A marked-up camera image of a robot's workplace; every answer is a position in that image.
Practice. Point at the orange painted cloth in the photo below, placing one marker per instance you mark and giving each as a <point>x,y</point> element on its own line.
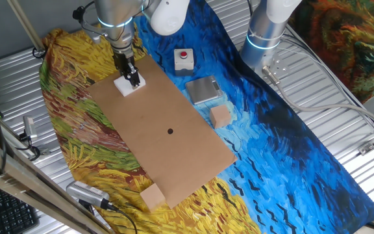
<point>352,42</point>

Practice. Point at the black keyboard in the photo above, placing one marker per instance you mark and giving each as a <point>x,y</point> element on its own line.
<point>8,214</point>

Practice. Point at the wooden block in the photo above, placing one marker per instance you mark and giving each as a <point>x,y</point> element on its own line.
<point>152,198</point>
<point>220,117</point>

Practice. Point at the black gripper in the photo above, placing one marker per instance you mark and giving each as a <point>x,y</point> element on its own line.
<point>123,61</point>

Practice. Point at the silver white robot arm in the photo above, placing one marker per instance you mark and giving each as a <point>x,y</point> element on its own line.
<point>115,13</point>

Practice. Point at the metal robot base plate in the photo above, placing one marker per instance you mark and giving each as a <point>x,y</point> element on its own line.
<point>279,66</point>

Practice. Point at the blue yellow painted tablecloth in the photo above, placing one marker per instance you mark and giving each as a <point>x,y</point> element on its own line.
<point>271,162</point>

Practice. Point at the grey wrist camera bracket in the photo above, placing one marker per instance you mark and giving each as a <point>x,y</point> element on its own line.
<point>93,32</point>

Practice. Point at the grey metal pole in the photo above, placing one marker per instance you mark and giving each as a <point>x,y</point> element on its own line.
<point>24,22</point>

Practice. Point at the small silver camera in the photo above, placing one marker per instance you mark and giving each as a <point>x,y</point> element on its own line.
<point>29,126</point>

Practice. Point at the brown cardboard sheet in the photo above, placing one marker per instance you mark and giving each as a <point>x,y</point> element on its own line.
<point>148,113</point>

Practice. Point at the aluminium frame beam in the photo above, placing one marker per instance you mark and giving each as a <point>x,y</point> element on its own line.
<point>28,188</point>

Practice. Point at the ribbed silver camera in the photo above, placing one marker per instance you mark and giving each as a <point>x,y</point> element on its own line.
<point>86,191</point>

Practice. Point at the white sponge block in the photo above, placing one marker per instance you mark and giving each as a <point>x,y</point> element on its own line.
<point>123,88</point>

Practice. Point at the silver kitchen scale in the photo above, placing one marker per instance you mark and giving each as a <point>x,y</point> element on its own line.
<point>201,91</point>

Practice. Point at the grey box red button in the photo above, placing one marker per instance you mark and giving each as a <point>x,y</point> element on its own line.
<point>183,65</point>

